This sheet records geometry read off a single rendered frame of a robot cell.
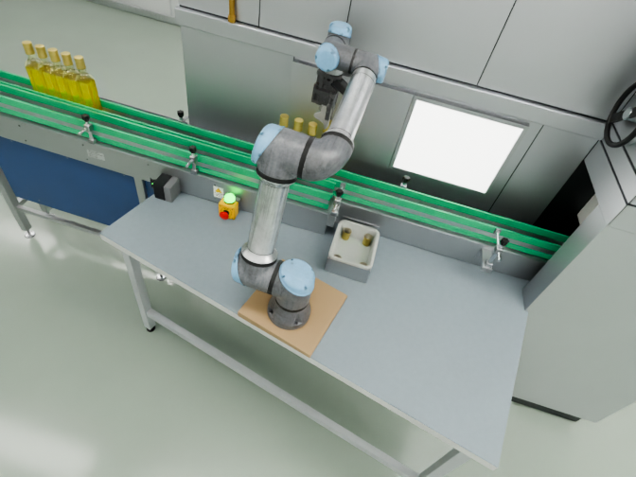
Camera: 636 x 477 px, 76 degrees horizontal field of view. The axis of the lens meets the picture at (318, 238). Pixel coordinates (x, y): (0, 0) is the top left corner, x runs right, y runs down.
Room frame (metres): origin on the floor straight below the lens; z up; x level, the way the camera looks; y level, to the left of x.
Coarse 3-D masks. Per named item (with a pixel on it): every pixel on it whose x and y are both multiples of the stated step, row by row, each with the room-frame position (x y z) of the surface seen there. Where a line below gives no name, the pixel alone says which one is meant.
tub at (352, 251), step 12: (360, 228) 1.22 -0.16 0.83; (372, 228) 1.22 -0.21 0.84; (336, 240) 1.12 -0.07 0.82; (348, 240) 1.19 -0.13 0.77; (360, 240) 1.21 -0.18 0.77; (372, 240) 1.20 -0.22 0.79; (336, 252) 1.11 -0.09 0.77; (348, 252) 1.13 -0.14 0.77; (360, 252) 1.14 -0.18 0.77; (372, 252) 1.10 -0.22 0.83; (360, 264) 1.02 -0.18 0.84; (372, 264) 1.03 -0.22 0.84
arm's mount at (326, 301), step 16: (320, 288) 0.92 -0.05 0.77; (256, 304) 0.78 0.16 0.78; (320, 304) 0.85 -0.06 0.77; (336, 304) 0.87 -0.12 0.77; (256, 320) 0.72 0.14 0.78; (320, 320) 0.78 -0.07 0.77; (288, 336) 0.69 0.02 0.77; (304, 336) 0.71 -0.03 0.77; (320, 336) 0.72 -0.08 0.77; (304, 352) 0.65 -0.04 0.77
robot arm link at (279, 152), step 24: (264, 144) 0.87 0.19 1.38; (288, 144) 0.87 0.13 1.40; (264, 168) 0.85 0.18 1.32; (288, 168) 0.85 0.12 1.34; (264, 192) 0.84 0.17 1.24; (288, 192) 0.88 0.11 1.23; (264, 216) 0.82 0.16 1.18; (264, 240) 0.80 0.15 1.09; (240, 264) 0.78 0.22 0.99; (264, 264) 0.77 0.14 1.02; (264, 288) 0.74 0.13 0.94
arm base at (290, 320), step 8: (272, 296) 0.81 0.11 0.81; (272, 304) 0.77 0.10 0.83; (272, 312) 0.76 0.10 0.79; (280, 312) 0.73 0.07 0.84; (288, 312) 0.73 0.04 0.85; (296, 312) 0.74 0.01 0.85; (304, 312) 0.76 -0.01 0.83; (272, 320) 0.73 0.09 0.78; (280, 320) 0.72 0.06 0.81; (288, 320) 0.72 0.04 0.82; (296, 320) 0.74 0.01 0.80; (304, 320) 0.75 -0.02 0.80; (288, 328) 0.72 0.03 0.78; (296, 328) 0.73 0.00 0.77
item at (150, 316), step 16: (128, 256) 0.97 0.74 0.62; (128, 272) 0.98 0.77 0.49; (144, 288) 1.00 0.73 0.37; (144, 304) 0.98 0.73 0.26; (144, 320) 0.98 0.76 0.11; (160, 320) 0.95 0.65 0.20; (192, 336) 0.90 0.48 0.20; (208, 352) 0.85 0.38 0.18; (240, 368) 0.80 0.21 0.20; (256, 384) 0.76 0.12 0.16; (272, 384) 0.76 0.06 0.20; (288, 400) 0.71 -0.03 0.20; (320, 416) 0.67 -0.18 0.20; (336, 432) 0.63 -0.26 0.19; (368, 448) 0.59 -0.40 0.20; (384, 464) 0.55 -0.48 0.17; (400, 464) 0.55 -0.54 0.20; (448, 464) 0.49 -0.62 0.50
